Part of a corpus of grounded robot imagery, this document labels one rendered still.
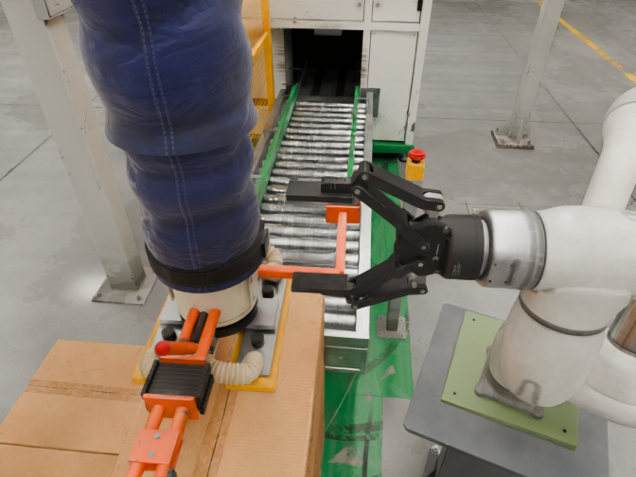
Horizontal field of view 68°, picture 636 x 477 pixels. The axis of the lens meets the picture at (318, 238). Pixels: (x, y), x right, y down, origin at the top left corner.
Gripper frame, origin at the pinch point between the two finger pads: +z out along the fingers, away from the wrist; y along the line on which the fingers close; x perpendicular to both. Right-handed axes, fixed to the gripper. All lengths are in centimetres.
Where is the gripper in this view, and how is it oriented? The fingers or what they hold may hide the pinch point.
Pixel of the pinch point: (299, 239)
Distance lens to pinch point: 54.4
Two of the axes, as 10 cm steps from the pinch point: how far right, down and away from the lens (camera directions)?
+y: 0.0, 7.8, 6.3
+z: -10.0, -0.4, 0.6
